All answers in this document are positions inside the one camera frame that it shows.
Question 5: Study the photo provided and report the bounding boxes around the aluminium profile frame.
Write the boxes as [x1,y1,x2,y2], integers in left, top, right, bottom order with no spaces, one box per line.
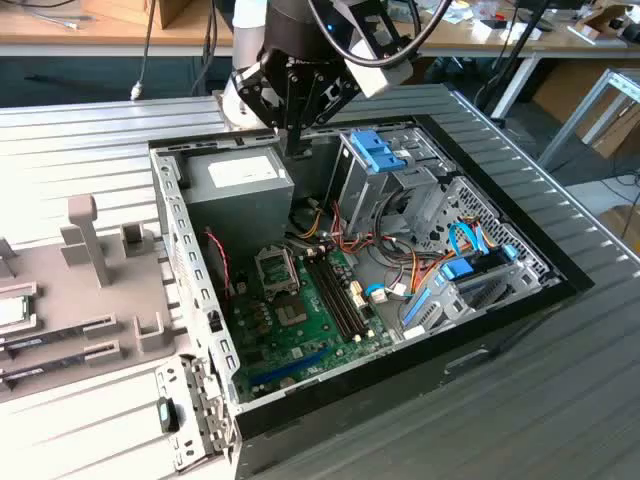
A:
[537,67,640,171]

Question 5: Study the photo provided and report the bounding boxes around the green motherboard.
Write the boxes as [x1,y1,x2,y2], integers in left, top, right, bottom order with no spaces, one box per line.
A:
[227,244,397,405]

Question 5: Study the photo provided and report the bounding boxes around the wooden desk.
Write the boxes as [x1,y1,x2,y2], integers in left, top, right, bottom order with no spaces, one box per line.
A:
[399,0,640,119]
[0,0,236,57]

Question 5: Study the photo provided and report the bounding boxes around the large cardboard box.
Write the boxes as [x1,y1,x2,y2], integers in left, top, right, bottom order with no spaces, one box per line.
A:
[530,59,640,160]

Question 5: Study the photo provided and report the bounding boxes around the yellow and black wire bundle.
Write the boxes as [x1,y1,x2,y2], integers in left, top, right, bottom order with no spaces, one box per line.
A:
[295,207,325,240]

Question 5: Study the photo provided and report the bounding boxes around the RAM stick with label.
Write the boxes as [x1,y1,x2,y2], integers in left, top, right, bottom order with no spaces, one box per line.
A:
[0,349,91,391]
[0,322,89,357]

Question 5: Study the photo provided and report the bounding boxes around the blue expansion slot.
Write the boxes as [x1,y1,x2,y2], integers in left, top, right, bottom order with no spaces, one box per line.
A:
[248,347,332,387]

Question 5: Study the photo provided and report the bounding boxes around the black open PC case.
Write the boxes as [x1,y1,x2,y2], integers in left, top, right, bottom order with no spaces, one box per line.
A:
[148,113,596,479]

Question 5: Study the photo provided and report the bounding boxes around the grey perforated disk bay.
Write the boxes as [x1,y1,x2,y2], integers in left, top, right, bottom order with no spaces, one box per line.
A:
[399,174,566,344]

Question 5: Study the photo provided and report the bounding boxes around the blue plastic rail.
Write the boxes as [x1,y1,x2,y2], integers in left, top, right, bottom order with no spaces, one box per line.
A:
[401,286,432,326]

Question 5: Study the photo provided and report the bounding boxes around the wrist camera with black bracket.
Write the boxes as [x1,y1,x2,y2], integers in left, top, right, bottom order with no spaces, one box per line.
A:
[342,0,416,100]

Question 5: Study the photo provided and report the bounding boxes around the grey cable with plug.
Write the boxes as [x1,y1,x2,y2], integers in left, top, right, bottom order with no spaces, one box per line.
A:
[129,0,161,101]

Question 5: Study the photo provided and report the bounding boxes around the orange and red wire bundle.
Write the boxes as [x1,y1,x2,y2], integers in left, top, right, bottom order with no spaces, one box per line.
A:
[329,199,451,301]

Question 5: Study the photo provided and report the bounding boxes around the black stand pole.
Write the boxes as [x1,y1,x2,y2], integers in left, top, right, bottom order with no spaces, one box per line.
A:
[474,0,554,121]

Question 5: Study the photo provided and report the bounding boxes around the blue carrier with black disk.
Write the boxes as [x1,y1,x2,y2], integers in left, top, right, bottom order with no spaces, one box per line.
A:
[438,243,520,284]

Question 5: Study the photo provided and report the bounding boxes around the small open cardboard box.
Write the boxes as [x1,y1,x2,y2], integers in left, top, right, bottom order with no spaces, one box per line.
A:
[573,3,630,42]

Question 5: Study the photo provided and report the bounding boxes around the CPU with silver top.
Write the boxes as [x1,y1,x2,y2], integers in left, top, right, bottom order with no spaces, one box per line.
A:
[0,294,30,329]

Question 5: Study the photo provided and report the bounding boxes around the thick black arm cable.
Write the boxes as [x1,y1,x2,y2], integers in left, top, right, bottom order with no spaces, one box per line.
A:
[305,0,454,69]

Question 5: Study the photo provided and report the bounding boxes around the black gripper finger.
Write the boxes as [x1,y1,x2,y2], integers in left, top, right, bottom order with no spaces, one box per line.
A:
[234,58,299,159]
[296,67,362,159]

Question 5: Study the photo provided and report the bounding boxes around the flat cardboard piece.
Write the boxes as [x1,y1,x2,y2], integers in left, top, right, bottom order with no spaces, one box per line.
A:
[597,203,640,251]

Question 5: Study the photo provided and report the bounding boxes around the white papers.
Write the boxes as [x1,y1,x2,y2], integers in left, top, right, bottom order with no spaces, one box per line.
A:
[469,19,544,44]

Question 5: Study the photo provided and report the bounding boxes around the grey parts rack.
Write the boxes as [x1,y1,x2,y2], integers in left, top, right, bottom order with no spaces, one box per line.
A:
[0,193,196,404]

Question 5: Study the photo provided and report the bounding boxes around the grey power supply unit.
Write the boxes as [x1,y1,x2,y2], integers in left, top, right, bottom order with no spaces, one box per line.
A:
[179,146,296,261]

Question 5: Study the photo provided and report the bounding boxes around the blue plastic drive carrier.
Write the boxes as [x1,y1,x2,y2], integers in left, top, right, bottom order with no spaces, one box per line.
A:
[351,129,407,175]

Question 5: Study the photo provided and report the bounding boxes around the metal socket cover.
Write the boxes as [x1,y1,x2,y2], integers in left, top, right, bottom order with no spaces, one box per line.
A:
[253,245,302,302]

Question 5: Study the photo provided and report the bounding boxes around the black and teal case latch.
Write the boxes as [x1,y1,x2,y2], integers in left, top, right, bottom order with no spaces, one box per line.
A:
[156,396,183,435]

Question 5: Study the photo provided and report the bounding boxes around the blue flat wire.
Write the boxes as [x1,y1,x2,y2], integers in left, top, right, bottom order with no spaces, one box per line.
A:
[448,221,490,257]

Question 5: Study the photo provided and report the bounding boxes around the brown box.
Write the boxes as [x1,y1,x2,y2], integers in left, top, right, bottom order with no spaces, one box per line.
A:
[82,0,194,30]

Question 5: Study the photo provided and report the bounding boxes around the red twisted fan wire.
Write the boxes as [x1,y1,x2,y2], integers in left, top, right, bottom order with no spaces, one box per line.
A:
[203,226,236,301]

